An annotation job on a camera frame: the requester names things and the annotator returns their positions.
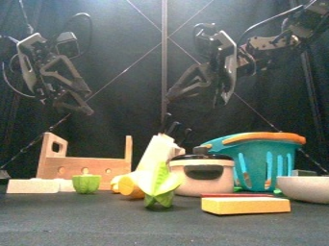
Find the wooden toy crate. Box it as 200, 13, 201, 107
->
35, 132, 134, 191

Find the black toy pot lid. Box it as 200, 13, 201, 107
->
170, 145, 236, 162

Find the green toy bell pepper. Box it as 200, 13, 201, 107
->
71, 173, 105, 195

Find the small white foam block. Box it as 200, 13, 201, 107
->
55, 178, 78, 193

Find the small yellow toy piece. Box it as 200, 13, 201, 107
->
110, 175, 126, 194

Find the white toy cooking pot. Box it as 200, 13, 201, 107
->
169, 158, 237, 198

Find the large white foam block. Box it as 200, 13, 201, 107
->
6, 178, 62, 195

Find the yellow banana toy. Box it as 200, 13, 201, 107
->
117, 175, 149, 200

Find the green white toy corn husk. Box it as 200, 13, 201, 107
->
131, 160, 186, 209

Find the flat red board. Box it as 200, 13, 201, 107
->
200, 192, 277, 199

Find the grey box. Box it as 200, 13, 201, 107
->
291, 169, 319, 178

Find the yellow rectangular block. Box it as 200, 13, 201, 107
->
201, 195, 293, 216

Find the white bowl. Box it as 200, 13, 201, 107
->
276, 175, 329, 206

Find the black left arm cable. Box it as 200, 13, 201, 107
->
0, 52, 38, 99

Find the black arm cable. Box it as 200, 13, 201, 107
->
0, 52, 38, 99
240, 4, 313, 44

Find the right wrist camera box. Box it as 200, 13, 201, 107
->
192, 22, 221, 53

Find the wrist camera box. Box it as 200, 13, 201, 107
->
52, 31, 83, 61
192, 22, 221, 53

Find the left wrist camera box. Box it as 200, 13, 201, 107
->
52, 31, 83, 61

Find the toy knife black handle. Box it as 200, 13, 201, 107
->
166, 120, 182, 137
180, 127, 194, 148

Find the vertical metal frame pole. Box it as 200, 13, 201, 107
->
161, 0, 170, 127

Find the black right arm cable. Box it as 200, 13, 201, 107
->
240, 4, 313, 44

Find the black metal stand post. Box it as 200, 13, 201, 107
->
299, 49, 324, 161

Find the teal basket orange handle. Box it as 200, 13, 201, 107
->
200, 131, 309, 193

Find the grey table edge bracket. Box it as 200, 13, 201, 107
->
0, 168, 14, 181

